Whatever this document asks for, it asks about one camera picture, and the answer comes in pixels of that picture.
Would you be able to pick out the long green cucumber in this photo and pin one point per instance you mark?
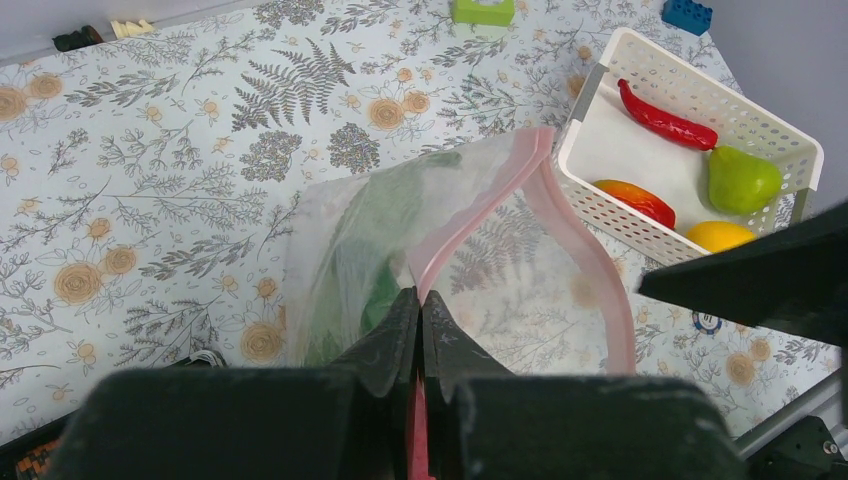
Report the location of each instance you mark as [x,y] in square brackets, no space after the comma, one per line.
[355,284]

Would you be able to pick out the blue lego brick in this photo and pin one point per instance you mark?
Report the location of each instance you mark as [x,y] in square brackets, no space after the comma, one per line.
[687,15]

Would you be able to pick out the poker chip on mat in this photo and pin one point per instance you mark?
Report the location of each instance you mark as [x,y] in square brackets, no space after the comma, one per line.
[706,324]

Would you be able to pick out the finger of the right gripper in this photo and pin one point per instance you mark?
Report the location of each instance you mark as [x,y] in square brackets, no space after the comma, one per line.
[794,280]

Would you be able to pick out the clear pink-dotted zip bag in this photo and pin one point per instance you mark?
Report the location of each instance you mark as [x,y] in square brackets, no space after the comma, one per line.
[498,239]

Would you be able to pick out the white plastic basket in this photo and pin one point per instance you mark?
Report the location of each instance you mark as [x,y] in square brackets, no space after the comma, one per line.
[647,189]

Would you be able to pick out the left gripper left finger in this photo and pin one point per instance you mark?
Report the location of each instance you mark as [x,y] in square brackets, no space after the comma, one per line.
[378,435]

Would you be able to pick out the lime green block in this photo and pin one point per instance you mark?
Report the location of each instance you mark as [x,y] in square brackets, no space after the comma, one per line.
[479,12]

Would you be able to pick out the yellow lemon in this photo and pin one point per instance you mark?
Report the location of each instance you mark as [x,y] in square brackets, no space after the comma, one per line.
[718,236]

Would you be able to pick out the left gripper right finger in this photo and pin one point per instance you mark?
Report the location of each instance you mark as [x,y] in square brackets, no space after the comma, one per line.
[449,356]

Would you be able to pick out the black and cream edge blocks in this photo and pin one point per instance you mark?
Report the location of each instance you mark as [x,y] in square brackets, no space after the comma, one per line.
[89,36]

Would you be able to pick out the green apple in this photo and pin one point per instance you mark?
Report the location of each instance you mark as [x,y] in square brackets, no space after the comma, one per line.
[740,183]

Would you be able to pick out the red chili pepper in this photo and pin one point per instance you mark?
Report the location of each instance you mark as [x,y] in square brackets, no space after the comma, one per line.
[668,126]

